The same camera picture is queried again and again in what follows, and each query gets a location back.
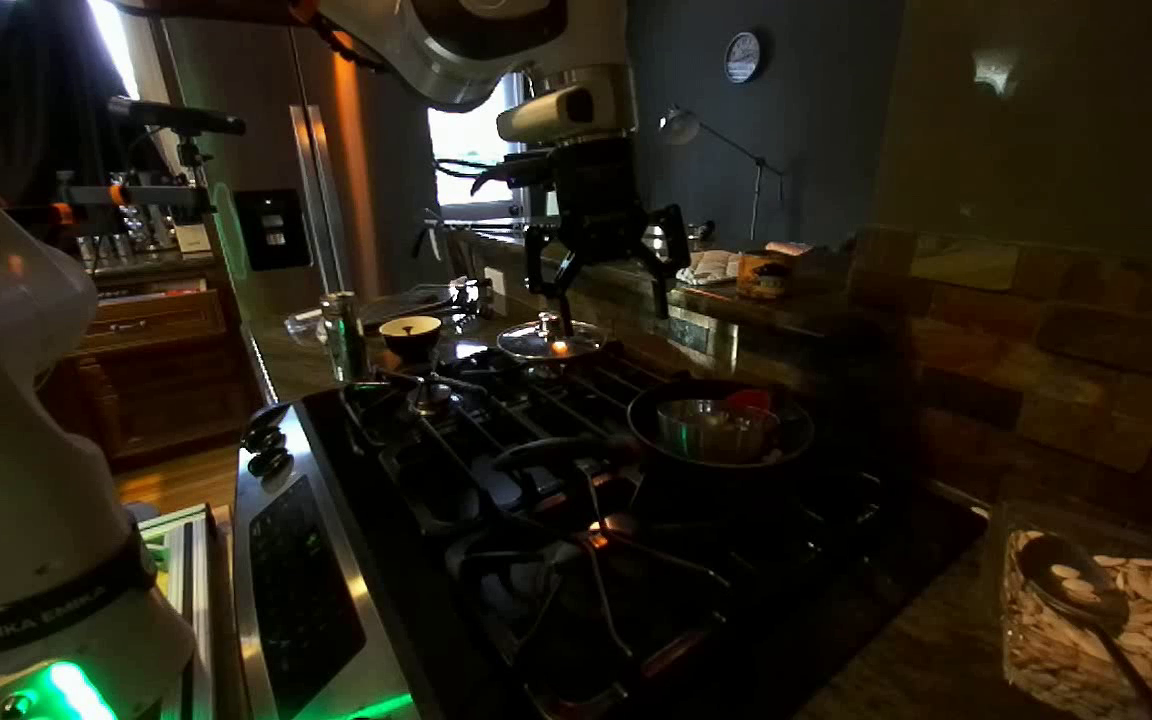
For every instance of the steel refrigerator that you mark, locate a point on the steel refrigerator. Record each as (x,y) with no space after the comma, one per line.
(329,172)

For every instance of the wooden cabinet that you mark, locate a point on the wooden cabinet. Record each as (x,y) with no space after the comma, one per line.
(153,374)

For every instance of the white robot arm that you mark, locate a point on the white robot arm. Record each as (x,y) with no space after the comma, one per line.
(87,634)

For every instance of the black camera on stand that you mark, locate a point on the black camera on stand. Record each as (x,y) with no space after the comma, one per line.
(173,119)

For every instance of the round wall clock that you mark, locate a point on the round wall clock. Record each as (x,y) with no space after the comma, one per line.
(747,56)

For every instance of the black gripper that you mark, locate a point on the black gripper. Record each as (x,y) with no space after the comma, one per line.
(603,212)

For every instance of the white stone spoon rest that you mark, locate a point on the white stone spoon rest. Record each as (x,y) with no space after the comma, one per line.
(1076,626)

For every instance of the black gas stove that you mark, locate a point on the black gas stove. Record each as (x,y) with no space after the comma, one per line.
(510,541)

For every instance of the dark bowl with light inside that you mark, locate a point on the dark bowl with light inside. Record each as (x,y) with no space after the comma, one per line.
(413,336)

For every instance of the dark spoon on stone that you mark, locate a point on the dark spoon on stone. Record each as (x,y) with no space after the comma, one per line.
(1076,591)

